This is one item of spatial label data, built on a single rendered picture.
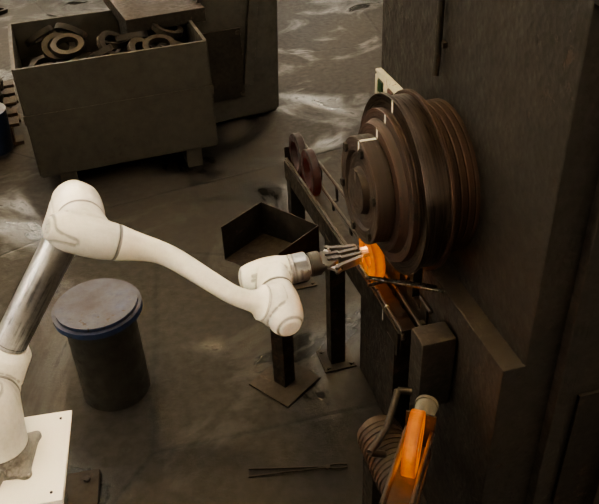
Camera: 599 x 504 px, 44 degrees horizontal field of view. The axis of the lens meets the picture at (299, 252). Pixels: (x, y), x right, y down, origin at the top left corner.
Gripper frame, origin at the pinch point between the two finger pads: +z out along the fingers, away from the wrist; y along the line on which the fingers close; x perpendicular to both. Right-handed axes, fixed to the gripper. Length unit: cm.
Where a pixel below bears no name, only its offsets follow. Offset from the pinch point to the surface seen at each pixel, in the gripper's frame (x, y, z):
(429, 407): -8, 58, -6
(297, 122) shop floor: -79, -255, 39
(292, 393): -75, -22, -26
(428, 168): 48, 38, 2
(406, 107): 56, 23, 2
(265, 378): -75, -33, -34
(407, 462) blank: -4, 74, -19
